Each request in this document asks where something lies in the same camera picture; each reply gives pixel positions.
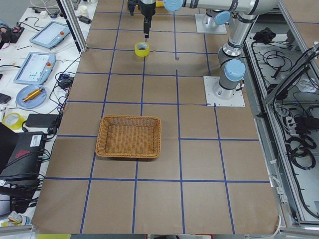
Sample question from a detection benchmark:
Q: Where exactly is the black power adapter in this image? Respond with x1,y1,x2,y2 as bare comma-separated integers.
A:
25,114,58,128

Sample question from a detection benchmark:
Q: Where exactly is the brown wicker basket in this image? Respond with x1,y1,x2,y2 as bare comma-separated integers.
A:
95,115,161,159

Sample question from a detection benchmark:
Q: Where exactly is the spare yellow tape roll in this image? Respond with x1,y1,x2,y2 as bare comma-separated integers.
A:
2,113,25,130

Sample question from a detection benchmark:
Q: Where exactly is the aluminium frame post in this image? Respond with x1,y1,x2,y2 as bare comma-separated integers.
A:
57,0,87,53

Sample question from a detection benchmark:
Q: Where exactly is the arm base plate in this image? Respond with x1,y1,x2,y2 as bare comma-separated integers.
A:
195,13,230,34
203,76,245,107

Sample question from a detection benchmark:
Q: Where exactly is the teach pendant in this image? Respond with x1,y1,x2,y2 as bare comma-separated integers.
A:
13,52,56,85
29,21,70,49

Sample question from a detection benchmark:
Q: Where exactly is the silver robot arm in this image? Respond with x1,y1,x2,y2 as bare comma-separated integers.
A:
139,0,278,38
213,12,255,100

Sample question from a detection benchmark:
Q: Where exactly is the blue plate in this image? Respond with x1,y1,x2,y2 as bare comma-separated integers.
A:
15,84,47,109

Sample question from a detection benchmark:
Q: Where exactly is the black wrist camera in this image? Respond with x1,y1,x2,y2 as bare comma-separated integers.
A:
127,0,140,16

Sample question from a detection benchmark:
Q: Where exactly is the brass cylinder tool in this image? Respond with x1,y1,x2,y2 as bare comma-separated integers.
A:
23,88,44,102

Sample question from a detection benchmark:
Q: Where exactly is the white mug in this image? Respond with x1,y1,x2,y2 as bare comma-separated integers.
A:
78,5,89,17

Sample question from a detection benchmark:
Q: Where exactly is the far teach pendant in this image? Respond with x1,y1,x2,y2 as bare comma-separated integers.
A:
29,21,70,49

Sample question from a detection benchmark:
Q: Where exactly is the near teach pendant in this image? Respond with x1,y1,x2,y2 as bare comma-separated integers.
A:
13,52,56,85

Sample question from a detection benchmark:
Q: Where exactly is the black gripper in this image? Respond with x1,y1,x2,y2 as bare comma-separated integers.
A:
140,3,156,38

